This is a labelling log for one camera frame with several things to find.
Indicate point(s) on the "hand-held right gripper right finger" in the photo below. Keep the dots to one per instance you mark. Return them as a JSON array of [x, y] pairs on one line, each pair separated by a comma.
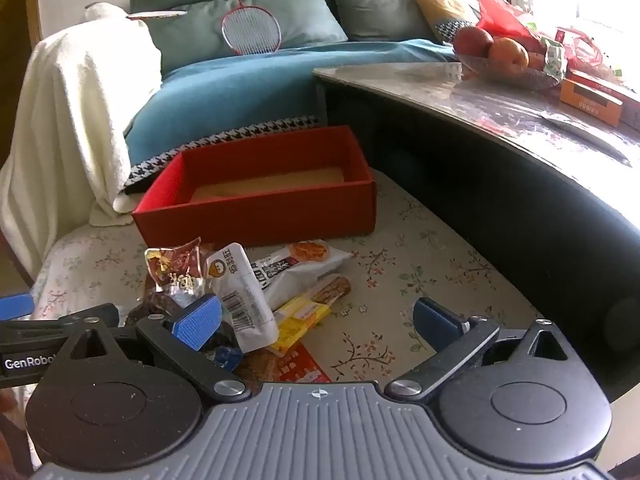
[[432, 322]]

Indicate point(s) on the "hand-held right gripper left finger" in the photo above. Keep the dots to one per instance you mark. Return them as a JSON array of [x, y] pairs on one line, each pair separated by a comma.
[[197, 322]]

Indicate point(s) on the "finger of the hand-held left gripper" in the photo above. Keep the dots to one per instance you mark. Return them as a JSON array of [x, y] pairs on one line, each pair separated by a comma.
[[15, 306], [60, 322]]

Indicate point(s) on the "blue snack packet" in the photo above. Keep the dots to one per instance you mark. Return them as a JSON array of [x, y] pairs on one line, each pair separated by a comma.
[[231, 358]]

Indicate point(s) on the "white barcode snack packet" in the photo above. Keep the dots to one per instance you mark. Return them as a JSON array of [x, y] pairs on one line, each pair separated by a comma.
[[240, 295]]

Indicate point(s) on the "red brown clear snack packet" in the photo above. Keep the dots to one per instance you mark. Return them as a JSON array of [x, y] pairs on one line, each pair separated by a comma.
[[172, 267]]

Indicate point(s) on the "yellow clear snack packet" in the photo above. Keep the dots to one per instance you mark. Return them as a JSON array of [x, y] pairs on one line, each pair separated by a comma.
[[300, 315]]

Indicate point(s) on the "large white snack packet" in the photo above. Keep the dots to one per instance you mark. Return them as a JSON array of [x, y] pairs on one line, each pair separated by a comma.
[[295, 270]]

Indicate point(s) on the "red crown print snack packet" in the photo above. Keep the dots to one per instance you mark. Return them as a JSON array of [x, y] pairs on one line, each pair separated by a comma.
[[300, 367]]

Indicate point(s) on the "red cardboard box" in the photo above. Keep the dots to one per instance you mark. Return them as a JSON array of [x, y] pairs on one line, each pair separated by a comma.
[[250, 220]]

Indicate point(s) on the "floral quilted mat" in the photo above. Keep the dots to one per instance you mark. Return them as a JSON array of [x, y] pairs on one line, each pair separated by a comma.
[[425, 260]]

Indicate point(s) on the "dark coffee table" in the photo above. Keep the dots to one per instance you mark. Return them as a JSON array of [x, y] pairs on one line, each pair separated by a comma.
[[475, 160]]

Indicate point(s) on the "white blanket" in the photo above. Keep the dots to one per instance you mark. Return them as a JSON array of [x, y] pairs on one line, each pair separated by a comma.
[[75, 110]]

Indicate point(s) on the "blue blanket houndstooth trim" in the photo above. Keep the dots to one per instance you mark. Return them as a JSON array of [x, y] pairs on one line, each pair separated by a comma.
[[240, 90]]

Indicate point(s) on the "glass fruit bowl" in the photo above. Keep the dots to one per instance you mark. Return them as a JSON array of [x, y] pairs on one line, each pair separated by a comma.
[[500, 77]]

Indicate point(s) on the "orange box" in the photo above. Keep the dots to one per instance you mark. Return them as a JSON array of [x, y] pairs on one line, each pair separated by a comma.
[[590, 102]]

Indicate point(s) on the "orange yellow apple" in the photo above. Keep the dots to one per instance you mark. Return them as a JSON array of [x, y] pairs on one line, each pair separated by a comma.
[[507, 55]]

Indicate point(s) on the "small orange fruit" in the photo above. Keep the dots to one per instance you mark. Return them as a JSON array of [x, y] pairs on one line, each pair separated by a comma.
[[536, 60]]

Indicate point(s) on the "red apple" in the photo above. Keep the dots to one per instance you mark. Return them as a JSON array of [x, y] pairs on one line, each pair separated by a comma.
[[472, 40]]

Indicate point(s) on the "teal pillow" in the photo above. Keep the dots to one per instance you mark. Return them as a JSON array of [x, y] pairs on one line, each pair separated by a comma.
[[200, 35]]

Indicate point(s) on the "green white packet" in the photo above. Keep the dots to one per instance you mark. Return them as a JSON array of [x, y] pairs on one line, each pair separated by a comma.
[[555, 60]]

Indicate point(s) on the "red white box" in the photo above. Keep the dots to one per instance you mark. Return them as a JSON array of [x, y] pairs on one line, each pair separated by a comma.
[[610, 85]]

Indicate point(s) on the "grey green pillow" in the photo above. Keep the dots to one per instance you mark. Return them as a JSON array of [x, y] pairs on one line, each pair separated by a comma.
[[380, 15]]

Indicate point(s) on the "yellow patterned pillow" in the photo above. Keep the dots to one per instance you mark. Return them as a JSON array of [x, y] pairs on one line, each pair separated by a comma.
[[440, 10]]

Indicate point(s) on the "red plastic bag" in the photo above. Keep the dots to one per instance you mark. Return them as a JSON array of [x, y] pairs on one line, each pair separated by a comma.
[[500, 15]]

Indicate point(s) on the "red mesh bag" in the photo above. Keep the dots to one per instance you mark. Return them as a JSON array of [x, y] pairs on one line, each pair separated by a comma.
[[585, 45]]

